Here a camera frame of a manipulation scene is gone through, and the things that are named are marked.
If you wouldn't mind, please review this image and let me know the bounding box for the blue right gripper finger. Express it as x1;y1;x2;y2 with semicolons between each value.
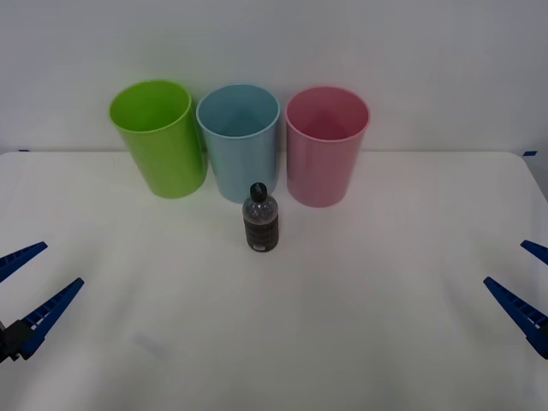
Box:
483;276;548;360
520;239;548;263

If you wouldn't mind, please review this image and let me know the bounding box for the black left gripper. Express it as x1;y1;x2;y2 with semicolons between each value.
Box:
0;241;86;364

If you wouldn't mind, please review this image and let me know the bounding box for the dark bottle with black cap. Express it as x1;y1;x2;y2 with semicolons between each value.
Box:
241;182;282;252

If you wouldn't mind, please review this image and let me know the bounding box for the green plastic bin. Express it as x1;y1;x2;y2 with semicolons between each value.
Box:
108;79;208;200

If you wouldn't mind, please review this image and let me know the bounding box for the pink plastic bin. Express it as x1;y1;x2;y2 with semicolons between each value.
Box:
284;85;372;209

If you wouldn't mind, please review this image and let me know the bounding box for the pale blue plastic bin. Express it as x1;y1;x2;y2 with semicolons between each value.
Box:
195;83;282;205

